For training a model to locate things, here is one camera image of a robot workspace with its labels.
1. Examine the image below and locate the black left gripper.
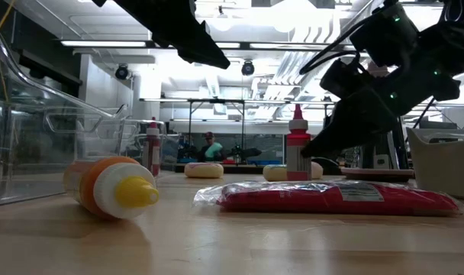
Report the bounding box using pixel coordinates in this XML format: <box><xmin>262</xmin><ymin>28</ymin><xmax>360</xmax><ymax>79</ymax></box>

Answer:
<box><xmin>90</xmin><ymin>0</ymin><xmax>231</xmax><ymax>70</ymax></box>

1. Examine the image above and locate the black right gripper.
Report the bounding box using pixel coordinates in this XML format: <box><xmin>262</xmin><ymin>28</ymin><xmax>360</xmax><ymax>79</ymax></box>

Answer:
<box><xmin>300</xmin><ymin>64</ymin><xmax>462</xmax><ymax>160</ymax></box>

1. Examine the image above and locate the red colouring bottle pink cap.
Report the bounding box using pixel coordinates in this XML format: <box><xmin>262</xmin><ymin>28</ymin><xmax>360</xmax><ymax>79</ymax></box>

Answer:
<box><xmin>285</xmin><ymin>103</ymin><xmax>313</xmax><ymax>182</ymax></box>

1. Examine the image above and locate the red packet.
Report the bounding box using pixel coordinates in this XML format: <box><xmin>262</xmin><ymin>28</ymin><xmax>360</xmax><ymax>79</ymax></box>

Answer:
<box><xmin>192</xmin><ymin>179</ymin><xmax>464</xmax><ymax>218</ymax></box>

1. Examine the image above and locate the teal frosted toy donut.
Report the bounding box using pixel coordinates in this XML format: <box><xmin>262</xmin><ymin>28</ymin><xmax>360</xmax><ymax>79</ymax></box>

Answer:
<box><xmin>262</xmin><ymin>163</ymin><xmax>288</xmax><ymax>183</ymax></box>

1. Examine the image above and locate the pink frosted toy donut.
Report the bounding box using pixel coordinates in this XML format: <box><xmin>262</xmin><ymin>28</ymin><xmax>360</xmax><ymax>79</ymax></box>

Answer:
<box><xmin>183</xmin><ymin>162</ymin><xmax>225</xmax><ymax>180</ymax></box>

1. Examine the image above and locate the orange bottle with yellow tip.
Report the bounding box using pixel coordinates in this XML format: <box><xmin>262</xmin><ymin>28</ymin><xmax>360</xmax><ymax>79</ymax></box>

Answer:
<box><xmin>63</xmin><ymin>155</ymin><xmax>160</xmax><ymax>221</ymax></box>

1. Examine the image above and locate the black overhead light beam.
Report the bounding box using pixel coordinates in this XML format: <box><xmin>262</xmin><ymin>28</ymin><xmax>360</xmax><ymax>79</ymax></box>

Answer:
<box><xmin>60</xmin><ymin>39</ymin><xmax>366</xmax><ymax>53</ymax></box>

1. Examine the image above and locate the black ceiling spotlight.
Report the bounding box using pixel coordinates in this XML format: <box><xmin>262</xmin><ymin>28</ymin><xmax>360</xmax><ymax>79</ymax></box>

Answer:
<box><xmin>114</xmin><ymin>63</ymin><xmax>130</xmax><ymax>81</ymax></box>
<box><xmin>240</xmin><ymin>60</ymin><xmax>256</xmax><ymax>76</ymax></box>

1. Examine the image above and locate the white plastic bin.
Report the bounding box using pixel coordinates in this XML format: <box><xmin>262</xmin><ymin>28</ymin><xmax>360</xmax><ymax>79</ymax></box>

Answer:
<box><xmin>406</xmin><ymin>127</ymin><xmax>464</xmax><ymax>202</ymax></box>

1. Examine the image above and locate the person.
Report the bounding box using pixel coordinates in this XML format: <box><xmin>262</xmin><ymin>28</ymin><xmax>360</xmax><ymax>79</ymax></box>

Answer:
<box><xmin>197</xmin><ymin>131</ymin><xmax>225</xmax><ymax>163</ymax></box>

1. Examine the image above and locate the clear plastic bin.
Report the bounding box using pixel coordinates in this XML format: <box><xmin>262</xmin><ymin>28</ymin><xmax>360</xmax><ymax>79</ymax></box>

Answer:
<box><xmin>123</xmin><ymin>118</ymin><xmax>179</xmax><ymax>179</ymax></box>
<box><xmin>0</xmin><ymin>21</ymin><xmax>128</xmax><ymax>207</ymax></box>

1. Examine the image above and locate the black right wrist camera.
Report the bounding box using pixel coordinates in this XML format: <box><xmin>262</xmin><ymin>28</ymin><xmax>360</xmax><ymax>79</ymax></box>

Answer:
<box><xmin>318</xmin><ymin>57</ymin><xmax>370</xmax><ymax>101</ymax></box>

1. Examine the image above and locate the black curved bracket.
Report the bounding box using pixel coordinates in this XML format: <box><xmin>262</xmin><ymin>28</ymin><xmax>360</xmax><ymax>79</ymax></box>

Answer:
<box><xmin>311</xmin><ymin>156</ymin><xmax>343</xmax><ymax>176</ymax></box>

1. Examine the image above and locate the black background workstation frame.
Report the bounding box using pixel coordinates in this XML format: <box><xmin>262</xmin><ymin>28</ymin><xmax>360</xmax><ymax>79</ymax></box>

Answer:
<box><xmin>185</xmin><ymin>98</ymin><xmax>247</xmax><ymax>165</ymax></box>

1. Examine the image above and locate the black table frame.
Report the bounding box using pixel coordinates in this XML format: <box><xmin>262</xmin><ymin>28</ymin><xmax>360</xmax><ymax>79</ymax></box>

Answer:
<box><xmin>173</xmin><ymin>163</ymin><xmax>343</xmax><ymax>176</ymax></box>

